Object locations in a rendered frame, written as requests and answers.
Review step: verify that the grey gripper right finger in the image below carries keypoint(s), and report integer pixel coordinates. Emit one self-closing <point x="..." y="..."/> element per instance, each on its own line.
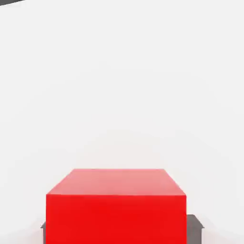
<point x="193" y="229"/>

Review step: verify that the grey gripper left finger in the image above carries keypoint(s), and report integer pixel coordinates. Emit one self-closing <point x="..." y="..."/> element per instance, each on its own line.
<point x="44" y="233"/>

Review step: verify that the small red cube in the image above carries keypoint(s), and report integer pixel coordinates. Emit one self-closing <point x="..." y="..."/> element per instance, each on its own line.
<point x="116" y="213"/>

